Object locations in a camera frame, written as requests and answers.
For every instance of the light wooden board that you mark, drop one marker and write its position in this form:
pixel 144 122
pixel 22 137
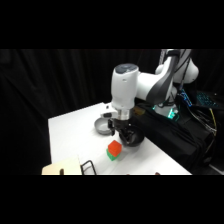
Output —
pixel 63 166

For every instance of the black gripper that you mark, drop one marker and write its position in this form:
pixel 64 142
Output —
pixel 120 126

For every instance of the green cube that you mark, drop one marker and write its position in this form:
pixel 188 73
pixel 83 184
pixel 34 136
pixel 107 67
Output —
pixel 112 156

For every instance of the small brown object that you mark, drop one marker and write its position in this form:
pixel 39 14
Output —
pixel 157 173

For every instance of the black cloth-covered stand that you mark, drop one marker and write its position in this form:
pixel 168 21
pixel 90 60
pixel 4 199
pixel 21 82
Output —
pixel 170 136

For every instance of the black curtain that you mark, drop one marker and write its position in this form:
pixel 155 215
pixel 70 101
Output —
pixel 30 110

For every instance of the red cube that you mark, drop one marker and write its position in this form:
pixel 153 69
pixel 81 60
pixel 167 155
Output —
pixel 114 147

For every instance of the blue-lit keyboard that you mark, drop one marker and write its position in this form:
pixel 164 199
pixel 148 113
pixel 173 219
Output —
pixel 206 99

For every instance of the black bowl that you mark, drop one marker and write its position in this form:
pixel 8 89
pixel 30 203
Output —
pixel 137 138

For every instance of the green base light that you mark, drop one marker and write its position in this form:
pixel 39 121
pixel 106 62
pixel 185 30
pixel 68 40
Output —
pixel 172 114

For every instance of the grey bowl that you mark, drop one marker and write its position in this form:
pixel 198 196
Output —
pixel 101 126

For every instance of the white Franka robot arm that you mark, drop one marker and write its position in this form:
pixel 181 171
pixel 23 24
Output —
pixel 146 83

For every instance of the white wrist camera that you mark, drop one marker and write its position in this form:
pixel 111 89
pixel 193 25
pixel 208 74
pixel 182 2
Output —
pixel 109 111

